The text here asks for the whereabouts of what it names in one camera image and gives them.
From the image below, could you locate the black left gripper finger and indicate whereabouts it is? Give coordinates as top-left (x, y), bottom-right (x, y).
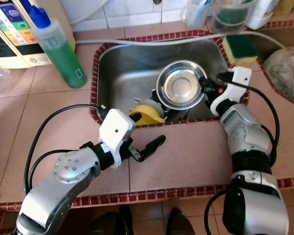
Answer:
top-left (140, 135), bottom-right (167, 161)

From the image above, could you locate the green yellow scouring sponge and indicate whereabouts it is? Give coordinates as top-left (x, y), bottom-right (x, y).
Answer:
top-left (221, 34), bottom-right (260, 66)

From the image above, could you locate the toothbrush holder cup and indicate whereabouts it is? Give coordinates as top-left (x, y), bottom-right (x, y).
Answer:
top-left (184, 0), bottom-right (214, 27)

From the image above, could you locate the white water filter appliance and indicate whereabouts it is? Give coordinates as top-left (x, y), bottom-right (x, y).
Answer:
top-left (0, 0), bottom-right (69, 69)

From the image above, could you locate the round steel plate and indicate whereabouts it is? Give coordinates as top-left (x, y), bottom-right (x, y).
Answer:
top-left (155, 60), bottom-right (208, 110)

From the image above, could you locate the clear plastic bag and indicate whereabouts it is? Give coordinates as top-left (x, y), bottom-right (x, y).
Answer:
top-left (262, 47), bottom-right (294, 103)

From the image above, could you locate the clear plastic container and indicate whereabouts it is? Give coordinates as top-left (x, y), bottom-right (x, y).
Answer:
top-left (211, 0), bottom-right (258, 34)

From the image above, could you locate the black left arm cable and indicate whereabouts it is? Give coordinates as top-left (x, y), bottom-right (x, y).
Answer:
top-left (24, 104), bottom-right (103, 196)

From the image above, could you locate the green dish soap bottle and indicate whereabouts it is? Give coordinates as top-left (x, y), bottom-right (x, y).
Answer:
top-left (29, 5), bottom-right (88, 90)

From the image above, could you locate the black left robot foot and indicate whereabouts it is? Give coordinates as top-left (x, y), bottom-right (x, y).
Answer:
top-left (86, 205), bottom-right (133, 235)

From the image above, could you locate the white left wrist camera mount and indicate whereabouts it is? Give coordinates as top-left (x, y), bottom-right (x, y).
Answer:
top-left (99, 109), bottom-right (137, 169)

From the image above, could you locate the yellow plastic bowl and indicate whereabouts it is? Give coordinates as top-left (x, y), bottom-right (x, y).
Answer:
top-left (127, 100), bottom-right (167, 125)

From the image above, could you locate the steel sink basin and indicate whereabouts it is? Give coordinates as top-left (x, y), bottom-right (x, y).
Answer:
top-left (90, 30), bottom-right (248, 125)

